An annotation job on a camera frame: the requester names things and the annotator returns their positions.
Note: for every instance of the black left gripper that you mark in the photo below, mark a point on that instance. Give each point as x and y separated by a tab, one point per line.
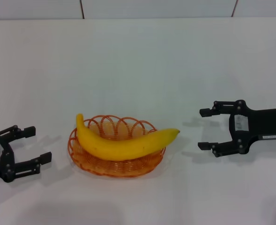
2	161

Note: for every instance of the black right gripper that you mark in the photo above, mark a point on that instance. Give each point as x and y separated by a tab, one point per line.
264	122

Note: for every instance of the yellow banana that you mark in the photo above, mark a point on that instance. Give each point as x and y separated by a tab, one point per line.
119	147

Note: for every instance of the orange woven plastic basket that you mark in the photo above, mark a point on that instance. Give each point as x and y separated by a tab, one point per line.
119	166

